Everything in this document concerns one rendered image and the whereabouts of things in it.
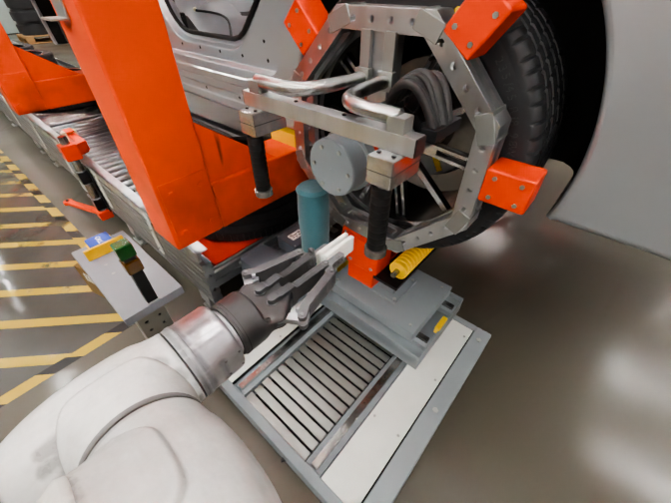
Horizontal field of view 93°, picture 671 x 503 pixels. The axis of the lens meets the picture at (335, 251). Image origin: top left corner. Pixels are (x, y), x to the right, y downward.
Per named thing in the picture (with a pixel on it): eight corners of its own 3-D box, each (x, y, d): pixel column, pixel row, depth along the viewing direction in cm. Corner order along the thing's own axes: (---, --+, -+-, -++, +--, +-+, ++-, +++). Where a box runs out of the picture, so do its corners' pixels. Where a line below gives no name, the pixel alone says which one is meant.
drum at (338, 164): (406, 174, 81) (415, 117, 72) (353, 209, 69) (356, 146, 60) (362, 159, 88) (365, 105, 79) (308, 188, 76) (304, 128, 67)
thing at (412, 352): (458, 311, 136) (464, 296, 129) (414, 371, 115) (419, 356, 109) (364, 259, 161) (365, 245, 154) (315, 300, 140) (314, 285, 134)
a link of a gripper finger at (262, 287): (264, 312, 44) (257, 307, 45) (317, 268, 51) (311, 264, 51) (259, 292, 41) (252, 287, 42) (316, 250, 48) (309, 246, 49)
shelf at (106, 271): (185, 292, 99) (182, 285, 97) (128, 326, 89) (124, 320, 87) (126, 236, 120) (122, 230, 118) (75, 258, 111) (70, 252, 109)
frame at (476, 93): (460, 267, 84) (551, 10, 49) (449, 281, 80) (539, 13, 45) (313, 197, 111) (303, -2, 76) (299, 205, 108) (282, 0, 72)
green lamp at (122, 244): (138, 254, 82) (131, 243, 79) (122, 262, 80) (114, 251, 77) (131, 248, 84) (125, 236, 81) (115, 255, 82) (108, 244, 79)
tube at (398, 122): (458, 107, 59) (474, 39, 52) (402, 137, 48) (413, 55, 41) (380, 90, 68) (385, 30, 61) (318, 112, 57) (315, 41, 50)
